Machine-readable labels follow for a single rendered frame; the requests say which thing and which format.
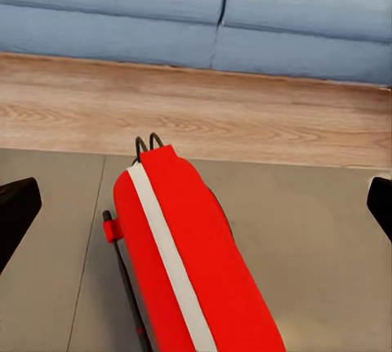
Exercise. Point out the coffee table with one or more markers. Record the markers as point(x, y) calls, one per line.
point(318, 256)

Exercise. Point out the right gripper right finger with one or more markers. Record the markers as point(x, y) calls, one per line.
point(379, 202)

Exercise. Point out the sofa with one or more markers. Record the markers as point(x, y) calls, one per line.
point(336, 42)

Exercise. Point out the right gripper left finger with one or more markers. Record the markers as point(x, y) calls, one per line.
point(20, 202)

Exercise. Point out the radio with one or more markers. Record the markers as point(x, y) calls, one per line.
point(197, 289)

